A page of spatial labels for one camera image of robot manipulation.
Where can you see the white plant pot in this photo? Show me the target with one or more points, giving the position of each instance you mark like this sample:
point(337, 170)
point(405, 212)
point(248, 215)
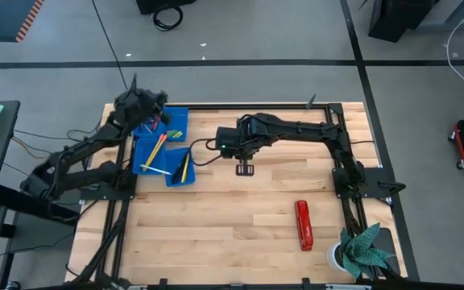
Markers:
point(332, 258)

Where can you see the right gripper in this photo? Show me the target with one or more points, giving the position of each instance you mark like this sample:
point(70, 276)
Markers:
point(236, 137)

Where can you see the thick black marker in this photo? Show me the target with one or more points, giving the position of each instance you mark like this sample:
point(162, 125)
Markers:
point(176, 171)

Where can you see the gray crayon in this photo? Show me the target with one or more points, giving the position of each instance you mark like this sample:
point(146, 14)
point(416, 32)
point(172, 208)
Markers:
point(148, 129)

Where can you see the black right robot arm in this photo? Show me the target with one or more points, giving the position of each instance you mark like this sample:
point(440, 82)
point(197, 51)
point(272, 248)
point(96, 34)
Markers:
point(316, 129)

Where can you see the red stapler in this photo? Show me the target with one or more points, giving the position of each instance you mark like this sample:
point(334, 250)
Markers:
point(303, 225)

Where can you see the black mat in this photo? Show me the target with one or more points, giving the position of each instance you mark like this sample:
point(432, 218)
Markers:
point(389, 241)

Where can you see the grey metal furniture base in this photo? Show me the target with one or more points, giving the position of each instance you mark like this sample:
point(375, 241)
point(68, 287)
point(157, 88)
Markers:
point(449, 25)

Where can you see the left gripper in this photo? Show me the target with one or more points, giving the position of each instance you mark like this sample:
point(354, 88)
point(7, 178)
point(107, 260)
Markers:
point(137, 108)

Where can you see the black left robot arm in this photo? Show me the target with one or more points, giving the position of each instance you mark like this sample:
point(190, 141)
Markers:
point(75, 151)

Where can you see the green paper plant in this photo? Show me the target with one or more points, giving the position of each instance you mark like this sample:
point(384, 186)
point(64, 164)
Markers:
point(361, 253)

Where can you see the red crayon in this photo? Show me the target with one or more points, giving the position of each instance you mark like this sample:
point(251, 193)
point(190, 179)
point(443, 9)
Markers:
point(154, 125)
point(158, 122)

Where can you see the bright green eraser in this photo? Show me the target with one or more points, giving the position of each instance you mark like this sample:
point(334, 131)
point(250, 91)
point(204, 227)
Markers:
point(172, 133)

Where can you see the black equipment case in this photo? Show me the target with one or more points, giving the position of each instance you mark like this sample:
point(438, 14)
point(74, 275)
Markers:
point(397, 18)

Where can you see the black teleoperation device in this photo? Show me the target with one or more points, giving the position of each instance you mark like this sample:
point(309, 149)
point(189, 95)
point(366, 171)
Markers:
point(111, 283)

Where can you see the metal frame post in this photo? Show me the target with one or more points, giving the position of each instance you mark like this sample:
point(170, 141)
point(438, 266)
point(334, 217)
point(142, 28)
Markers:
point(311, 102)
point(162, 284)
point(306, 284)

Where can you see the black floor box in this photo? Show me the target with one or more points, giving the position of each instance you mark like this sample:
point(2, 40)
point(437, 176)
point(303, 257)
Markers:
point(163, 4)

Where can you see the black table frame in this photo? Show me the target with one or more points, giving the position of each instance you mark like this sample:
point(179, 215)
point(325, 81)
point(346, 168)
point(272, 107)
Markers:
point(216, 107)

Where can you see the lime green eraser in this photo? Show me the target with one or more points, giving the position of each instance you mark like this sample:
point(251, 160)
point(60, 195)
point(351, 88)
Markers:
point(179, 134)

